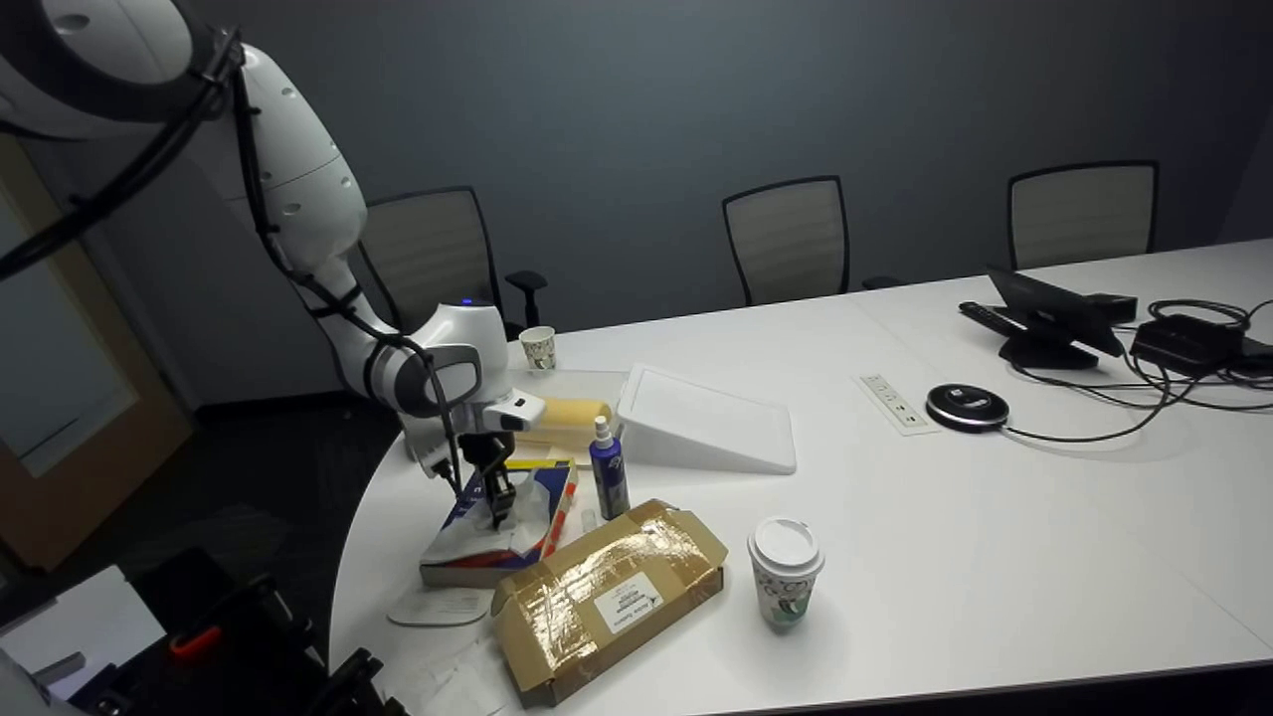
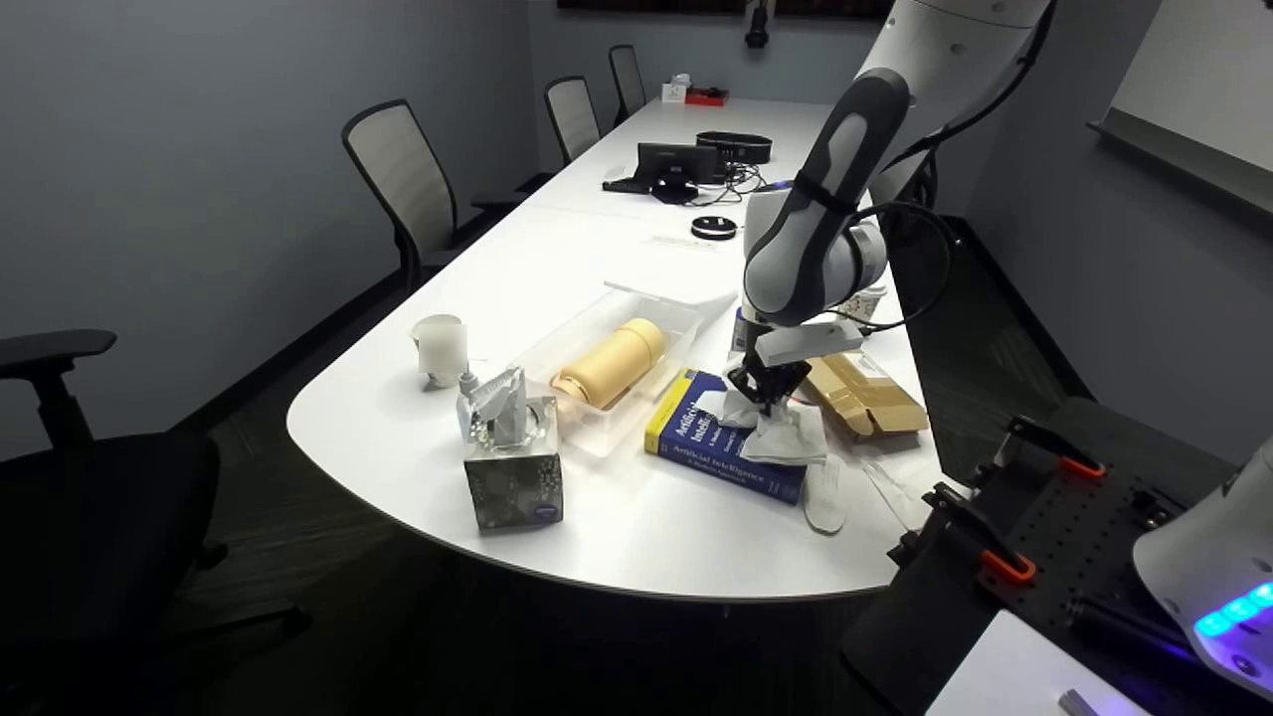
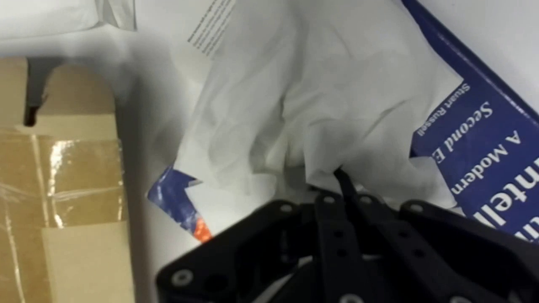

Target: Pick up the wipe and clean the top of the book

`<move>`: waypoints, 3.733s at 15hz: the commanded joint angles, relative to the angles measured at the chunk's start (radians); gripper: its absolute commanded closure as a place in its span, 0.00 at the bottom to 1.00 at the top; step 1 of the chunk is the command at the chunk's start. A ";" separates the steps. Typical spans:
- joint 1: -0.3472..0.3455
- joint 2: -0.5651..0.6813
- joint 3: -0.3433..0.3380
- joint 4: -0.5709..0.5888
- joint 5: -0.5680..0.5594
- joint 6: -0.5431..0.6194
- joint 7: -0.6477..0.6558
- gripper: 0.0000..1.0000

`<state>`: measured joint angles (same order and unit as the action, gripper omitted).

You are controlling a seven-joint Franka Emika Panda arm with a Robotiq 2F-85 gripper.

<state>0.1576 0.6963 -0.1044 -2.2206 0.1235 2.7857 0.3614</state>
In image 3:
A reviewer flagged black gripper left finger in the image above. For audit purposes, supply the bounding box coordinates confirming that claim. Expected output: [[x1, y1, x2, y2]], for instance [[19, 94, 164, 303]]
[[155, 190, 361, 303]]

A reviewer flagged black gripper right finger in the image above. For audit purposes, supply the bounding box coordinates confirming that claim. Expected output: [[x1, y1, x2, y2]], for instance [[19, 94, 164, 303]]
[[334, 167, 539, 303]]

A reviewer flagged white wipe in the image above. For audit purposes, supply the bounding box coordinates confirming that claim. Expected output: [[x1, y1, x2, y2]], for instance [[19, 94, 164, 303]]
[[174, 0, 468, 211]]

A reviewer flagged blue textbook with orange stripe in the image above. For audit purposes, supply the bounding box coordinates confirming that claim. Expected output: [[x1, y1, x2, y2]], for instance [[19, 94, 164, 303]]
[[147, 0, 539, 244]]

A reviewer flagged open brown cardboard box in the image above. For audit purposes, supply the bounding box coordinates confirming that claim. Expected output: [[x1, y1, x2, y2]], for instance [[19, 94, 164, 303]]
[[0, 56, 138, 303]]

